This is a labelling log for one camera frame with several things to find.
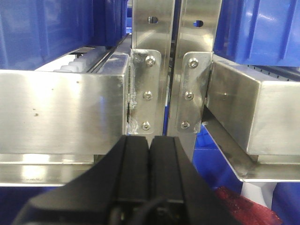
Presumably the right steel upright post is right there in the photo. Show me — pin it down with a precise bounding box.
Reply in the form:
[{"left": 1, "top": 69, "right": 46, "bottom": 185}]
[{"left": 167, "top": 0, "right": 222, "bottom": 159}]

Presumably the right blue plastic bin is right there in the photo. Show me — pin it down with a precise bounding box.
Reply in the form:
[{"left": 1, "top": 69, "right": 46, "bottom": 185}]
[{"left": 214, "top": 0, "right": 300, "bottom": 67}]

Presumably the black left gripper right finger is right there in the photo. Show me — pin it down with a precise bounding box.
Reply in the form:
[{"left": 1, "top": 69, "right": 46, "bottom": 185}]
[{"left": 150, "top": 136, "right": 237, "bottom": 225}]

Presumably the right steel shelf beam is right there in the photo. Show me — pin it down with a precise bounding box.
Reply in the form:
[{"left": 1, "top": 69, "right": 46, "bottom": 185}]
[{"left": 203, "top": 56, "right": 300, "bottom": 182}]

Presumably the blue plastic bin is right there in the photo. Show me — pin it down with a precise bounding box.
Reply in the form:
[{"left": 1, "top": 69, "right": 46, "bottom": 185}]
[
  {"left": 0, "top": 0, "right": 127, "bottom": 70},
  {"left": 214, "top": 0, "right": 300, "bottom": 67}
]

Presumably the left steel upright post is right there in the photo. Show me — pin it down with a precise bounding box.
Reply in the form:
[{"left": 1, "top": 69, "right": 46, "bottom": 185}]
[{"left": 128, "top": 0, "right": 175, "bottom": 139}]

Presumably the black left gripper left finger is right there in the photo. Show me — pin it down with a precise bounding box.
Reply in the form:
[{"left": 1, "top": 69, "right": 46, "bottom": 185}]
[{"left": 13, "top": 136, "right": 149, "bottom": 225}]

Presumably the red mesh cloth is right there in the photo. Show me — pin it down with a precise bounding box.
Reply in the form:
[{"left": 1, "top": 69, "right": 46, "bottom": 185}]
[{"left": 215, "top": 186, "right": 283, "bottom": 225}]

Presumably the steel upright post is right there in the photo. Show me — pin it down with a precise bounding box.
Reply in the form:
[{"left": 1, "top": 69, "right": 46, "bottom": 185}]
[
  {"left": 167, "top": 0, "right": 222, "bottom": 159},
  {"left": 128, "top": 0, "right": 175, "bottom": 139}
]

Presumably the white roller track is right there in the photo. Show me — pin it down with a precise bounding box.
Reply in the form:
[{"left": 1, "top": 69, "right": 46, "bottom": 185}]
[{"left": 54, "top": 46, "right": 106, "bottom": 73}]

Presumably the left blue plastic bin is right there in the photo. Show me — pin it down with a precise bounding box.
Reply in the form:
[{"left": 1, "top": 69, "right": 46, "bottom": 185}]
[{"left": 0, "top": 0, "right": 127, "bottom": 70}]

